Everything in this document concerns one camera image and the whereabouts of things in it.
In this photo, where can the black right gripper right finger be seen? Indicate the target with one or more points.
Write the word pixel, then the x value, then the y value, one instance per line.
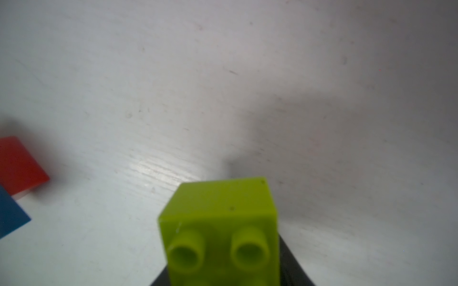
pixel 291 272

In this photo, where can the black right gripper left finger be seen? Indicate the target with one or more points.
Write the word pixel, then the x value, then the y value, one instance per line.
pixel 162 279

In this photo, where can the green lego brick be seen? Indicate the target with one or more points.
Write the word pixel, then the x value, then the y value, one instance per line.
pixel 222 233

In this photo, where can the dark blue square lego brick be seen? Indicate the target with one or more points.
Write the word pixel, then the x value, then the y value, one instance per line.
pixel 12 216

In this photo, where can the red lego brick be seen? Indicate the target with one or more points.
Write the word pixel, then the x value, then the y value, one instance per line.
pixel 20 172

